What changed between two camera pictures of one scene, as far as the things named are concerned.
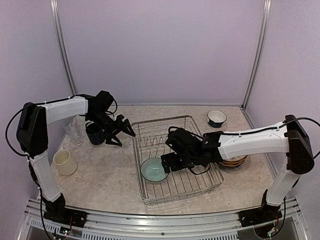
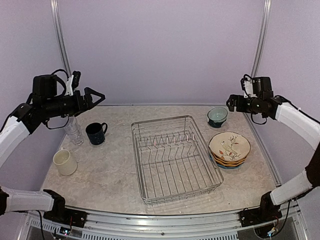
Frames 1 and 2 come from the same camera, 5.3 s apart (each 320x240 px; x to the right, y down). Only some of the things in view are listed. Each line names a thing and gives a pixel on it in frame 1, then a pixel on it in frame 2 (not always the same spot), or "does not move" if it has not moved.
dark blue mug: [96, 134] does not move
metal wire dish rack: [149, 138] does not move
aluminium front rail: [110, 226] does not move
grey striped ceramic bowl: [153, 170] -> [217, 114]
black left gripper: [117, 128] -> [80, 107]
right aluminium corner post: [260, 53] does not move
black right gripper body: [175, 165] -> [254, 107]
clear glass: [73, 129] does not move
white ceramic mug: [66, 166] does not move
